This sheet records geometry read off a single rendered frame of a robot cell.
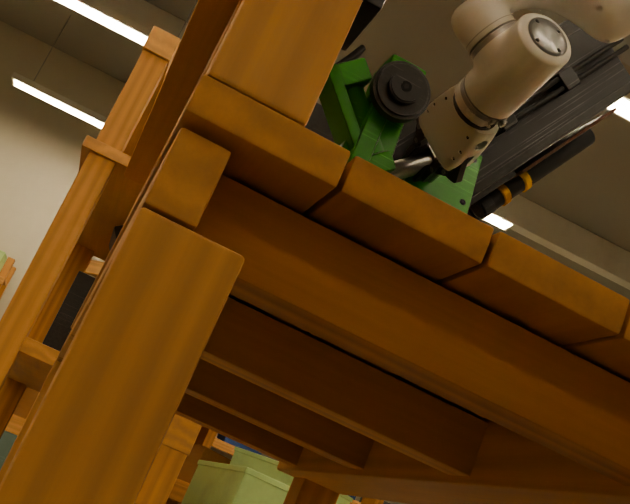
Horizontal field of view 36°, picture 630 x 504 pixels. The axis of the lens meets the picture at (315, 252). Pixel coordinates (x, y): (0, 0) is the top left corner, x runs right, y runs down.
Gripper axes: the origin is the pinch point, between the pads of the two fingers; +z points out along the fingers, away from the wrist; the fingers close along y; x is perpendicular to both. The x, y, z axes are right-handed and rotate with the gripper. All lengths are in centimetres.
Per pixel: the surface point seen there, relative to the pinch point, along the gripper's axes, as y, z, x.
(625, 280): 48, 530, -676
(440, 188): -4.1, 2.5, -3.5
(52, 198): 388, 805, -272
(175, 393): -30, -39, 71
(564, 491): -51, -20, 24
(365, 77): 3.0, -23.2, 23.7
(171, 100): 31.7, 24.9, 20.9
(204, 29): 25.7, -3.6, 28.4
